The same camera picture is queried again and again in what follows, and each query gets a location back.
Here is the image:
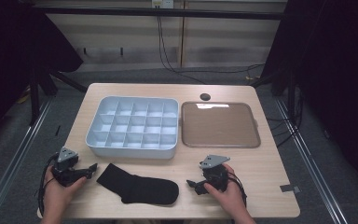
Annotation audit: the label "left hand-held gripper black cable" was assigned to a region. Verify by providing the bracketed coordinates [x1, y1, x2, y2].
[36, 151, 61, 217]

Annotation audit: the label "light blue divided storage box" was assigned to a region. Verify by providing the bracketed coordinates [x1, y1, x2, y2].
[85, 95, 180, 161]

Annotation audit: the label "white wall socket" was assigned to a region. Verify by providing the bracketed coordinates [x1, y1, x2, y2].
[150, 0, 175, 9]

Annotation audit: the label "black floor cables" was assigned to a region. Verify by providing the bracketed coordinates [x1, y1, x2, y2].
[266, 85, 306, 149]

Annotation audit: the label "black sock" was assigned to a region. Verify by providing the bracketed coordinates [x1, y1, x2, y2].
[95, 162, 180, 206]

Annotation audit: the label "grey tape piece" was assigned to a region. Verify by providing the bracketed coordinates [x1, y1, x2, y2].
[279, 184, 302, 194]

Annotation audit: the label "aluminium floor rail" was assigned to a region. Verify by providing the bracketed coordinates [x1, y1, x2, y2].
[274, 97, 351, 224]
[0, 98, 53, 224]

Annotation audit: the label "black metal stand leg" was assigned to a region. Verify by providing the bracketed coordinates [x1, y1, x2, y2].
[27, 59, 90, 126]

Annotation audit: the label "person's left hand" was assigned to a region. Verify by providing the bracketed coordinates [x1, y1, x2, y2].
[42, 173, 88, 217]

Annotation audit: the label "right hand-held gripper black cable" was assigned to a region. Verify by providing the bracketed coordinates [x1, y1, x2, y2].
[227, 171, 249, 208]

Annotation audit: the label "black wall cable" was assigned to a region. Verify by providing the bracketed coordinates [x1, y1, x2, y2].
[156, 15, 266, 86]

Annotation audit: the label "person's right hand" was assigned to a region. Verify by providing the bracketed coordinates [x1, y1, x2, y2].
[202, 162, 247, 217]

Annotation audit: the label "black horizontal metal bar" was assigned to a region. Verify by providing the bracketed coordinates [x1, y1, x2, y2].
[32, 6, 284, 21]

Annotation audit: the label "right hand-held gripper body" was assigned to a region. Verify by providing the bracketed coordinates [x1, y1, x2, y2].
[199, 154, 231, 193]

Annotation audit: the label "brown square tray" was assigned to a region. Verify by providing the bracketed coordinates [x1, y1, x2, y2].
[180, 101, 262, 149]

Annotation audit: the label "dark curtain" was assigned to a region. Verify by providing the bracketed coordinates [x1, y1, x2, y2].
[259, 0, 358, 198]
[0, 0, 85, 153]

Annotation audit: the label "hand-held gripper black cable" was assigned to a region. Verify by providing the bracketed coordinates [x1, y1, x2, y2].
[36, 151, 61, 217]
[227, 171, 249, 208]

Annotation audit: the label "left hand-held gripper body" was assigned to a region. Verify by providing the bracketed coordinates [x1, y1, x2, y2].
[51, 147, 90, 188]

